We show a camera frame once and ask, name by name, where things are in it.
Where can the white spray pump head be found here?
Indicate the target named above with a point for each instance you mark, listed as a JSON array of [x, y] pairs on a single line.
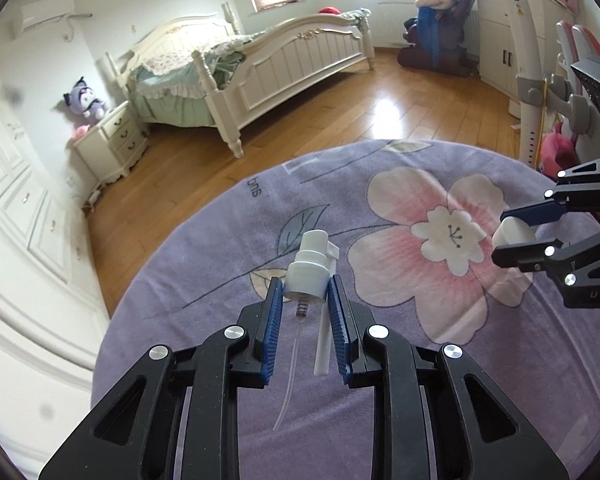
[[305, 270]]

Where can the red item on bed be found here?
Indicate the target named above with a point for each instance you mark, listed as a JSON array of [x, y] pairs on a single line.
[[328, 11]]

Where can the pink grey desk chair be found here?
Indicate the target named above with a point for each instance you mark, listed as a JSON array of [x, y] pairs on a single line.
[[575, 100]]

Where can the white desk leg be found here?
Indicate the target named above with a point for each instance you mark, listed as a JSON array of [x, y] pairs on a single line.
[[525, 60]]

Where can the blue cloth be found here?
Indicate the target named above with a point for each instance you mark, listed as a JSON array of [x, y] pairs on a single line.
[[430, 35]]

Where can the small pink plush item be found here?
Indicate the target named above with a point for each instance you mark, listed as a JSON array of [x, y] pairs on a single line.
[[81, 132]]

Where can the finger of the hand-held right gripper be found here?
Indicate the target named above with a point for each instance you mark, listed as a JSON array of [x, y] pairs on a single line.
[[525, 256], [535, 215]]

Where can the white air conditioner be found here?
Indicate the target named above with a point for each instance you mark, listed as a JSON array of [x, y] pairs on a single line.
[[42, 15]]

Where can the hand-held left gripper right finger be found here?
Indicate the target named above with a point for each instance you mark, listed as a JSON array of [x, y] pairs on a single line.
[[340, 330]]

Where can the white bottle cap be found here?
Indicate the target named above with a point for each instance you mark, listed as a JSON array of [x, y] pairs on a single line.
[[512, 232]]

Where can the cream wooden bed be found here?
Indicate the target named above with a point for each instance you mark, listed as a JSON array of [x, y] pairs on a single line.
[[290, 70]]

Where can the white cabinet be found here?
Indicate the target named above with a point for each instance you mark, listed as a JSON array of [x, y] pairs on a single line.
[[500, 40]]

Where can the cream nightstand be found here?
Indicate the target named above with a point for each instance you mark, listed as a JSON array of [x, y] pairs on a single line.
[[112, 147]]

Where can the white panelled wardrobe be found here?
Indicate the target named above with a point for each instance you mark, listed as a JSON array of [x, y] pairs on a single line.
[[20, 220]]

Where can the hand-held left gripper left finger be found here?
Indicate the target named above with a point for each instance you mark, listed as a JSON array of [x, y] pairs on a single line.
[[272, 325]]

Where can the green ruffled bedspread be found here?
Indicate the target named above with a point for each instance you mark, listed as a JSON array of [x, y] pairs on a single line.
[[175, 95]]

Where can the grey green cloth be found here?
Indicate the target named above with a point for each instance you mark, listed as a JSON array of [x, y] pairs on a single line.
[[357, 15]]

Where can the purple floral round rug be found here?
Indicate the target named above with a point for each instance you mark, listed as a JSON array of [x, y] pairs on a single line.
[[430, 320]]

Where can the dark chair with clothes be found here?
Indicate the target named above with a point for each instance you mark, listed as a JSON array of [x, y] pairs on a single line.
[[452, 40]]

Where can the white power strip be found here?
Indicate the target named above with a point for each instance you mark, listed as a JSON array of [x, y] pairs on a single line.
[[91, 200]]

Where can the white radiator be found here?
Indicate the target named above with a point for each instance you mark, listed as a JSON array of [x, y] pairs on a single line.
[[397, 25]]

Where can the purple plush toy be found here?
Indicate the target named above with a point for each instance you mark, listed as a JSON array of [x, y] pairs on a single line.
[[85, 100]]

